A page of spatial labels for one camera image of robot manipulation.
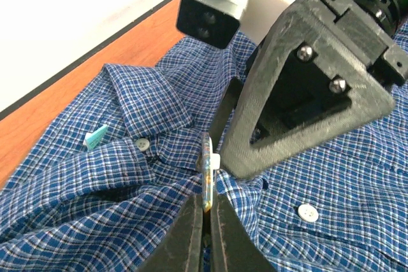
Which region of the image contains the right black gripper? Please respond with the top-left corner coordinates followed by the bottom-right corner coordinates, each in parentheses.
top-left (222, 0), bottom-right (407, 178)

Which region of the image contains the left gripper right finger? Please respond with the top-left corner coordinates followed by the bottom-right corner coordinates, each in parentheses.
top-left (210, 194), bottom-right (276, 272)

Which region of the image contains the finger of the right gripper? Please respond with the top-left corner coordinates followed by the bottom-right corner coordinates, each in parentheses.
top-left (209, 78), bottom-right (244, 157)

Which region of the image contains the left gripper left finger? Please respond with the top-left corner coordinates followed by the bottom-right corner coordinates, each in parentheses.
top-left (138, 194), bottom-right (203, 272)

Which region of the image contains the blue plaid shirt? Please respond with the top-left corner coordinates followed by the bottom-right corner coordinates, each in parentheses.
top-left (1, 34), bottom-right (407, 271)

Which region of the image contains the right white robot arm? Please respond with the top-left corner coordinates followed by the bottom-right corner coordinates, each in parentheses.
top-left (210, 0), bottom-right (407, 178)

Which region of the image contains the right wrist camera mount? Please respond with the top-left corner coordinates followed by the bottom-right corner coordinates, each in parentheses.
top-left (176, 0), bottom-right (295, 49)

